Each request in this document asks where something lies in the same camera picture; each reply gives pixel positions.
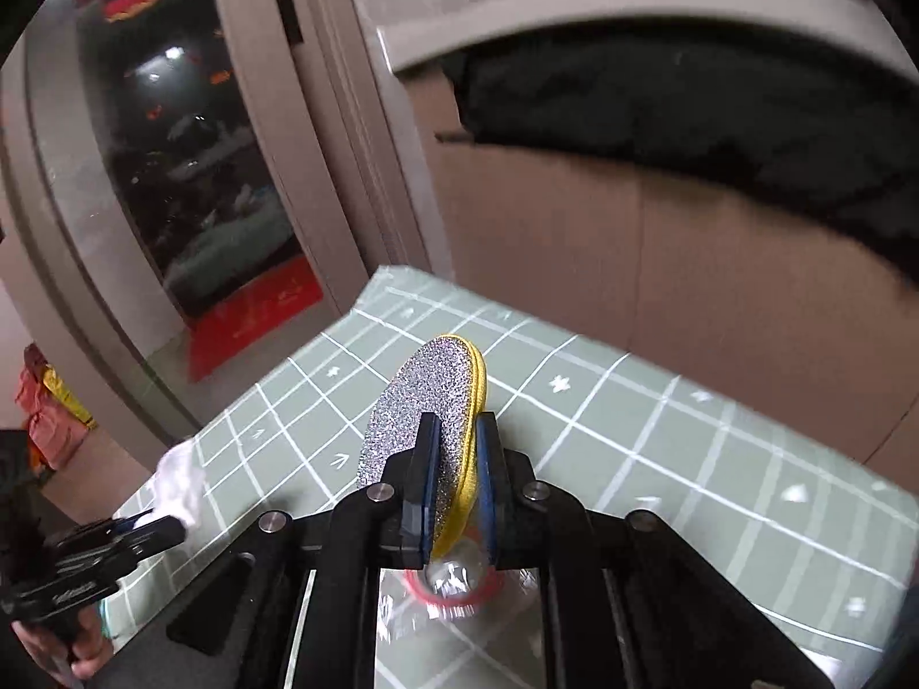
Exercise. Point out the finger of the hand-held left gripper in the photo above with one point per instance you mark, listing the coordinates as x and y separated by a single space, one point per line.
154 535

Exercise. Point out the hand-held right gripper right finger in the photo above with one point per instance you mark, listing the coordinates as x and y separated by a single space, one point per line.
489 488

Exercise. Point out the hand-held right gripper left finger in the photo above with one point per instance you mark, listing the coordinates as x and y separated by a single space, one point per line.
429 495

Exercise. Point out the white tissue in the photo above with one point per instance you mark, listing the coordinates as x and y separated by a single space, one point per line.
179 477

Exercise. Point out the silver glitter scouring pad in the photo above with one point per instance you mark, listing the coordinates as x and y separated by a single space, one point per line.
423 387

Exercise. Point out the person's left hand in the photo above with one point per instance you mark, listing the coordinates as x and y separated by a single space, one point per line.
90 649

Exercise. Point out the clear plastic bag red rim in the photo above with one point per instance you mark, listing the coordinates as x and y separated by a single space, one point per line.
452 585

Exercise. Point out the orange and pink bags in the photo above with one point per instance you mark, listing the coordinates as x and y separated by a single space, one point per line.
54 409

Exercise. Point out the green checked tablecloth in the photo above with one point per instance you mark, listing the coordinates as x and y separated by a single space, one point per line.
646 445

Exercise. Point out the brown cabinet with grey counter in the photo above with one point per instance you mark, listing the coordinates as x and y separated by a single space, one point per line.
546 244

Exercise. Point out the glass sliding door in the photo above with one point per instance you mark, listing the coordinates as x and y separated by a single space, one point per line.
179 158

